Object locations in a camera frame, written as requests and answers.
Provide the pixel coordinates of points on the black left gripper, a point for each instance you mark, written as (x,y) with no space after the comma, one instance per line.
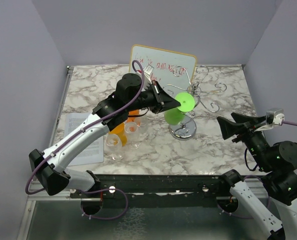
(163,101)

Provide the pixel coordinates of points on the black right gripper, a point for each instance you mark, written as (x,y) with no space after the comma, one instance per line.
(228,127)

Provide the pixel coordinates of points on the green wine glass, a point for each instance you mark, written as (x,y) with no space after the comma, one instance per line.
(176,115)

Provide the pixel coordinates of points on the orange wine glass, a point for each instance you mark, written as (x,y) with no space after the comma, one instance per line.
(132,115)

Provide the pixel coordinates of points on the clear wine glass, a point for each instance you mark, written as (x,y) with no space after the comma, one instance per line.
(142,123)
(132,134)
(114,146)

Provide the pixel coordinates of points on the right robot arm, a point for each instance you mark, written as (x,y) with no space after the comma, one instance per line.
(278,162)

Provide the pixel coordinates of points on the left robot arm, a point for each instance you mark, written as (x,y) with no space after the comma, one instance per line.
(50,166)

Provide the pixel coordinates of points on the clear wine glass back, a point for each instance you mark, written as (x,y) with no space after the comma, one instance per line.
(142,123)

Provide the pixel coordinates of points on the chrome wine glass rack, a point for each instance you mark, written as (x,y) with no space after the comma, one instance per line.
(187,128)

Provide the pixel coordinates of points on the yellow-orange wine glass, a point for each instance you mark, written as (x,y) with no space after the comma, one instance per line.
(120,132)

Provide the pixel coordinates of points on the clear wine glass front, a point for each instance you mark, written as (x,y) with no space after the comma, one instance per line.
(114,146)

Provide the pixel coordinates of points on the yellow framed whiteboard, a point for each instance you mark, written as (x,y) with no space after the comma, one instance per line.
(173,70)

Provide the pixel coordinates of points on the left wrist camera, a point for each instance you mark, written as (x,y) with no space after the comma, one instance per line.
(148,77)

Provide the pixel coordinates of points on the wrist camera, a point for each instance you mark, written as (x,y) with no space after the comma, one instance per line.
(148,77)
(274,118)

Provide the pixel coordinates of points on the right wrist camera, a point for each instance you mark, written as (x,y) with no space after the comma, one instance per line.
(274,118)

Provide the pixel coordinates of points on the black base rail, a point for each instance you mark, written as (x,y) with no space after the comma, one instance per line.
(159,191)

